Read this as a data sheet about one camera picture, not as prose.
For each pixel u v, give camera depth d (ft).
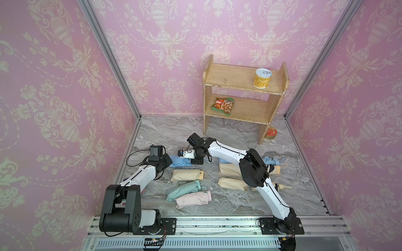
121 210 1.40
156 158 2.34
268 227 2.39
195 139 2.56
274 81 2.53
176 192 2.62
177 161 3.01
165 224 2.44
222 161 2.19
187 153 2.80
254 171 2.00
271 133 3.48
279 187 2.67
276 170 2.93
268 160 3.03
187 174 2.89
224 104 3.18
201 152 2.37
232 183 2.72
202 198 2.60
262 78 2.32
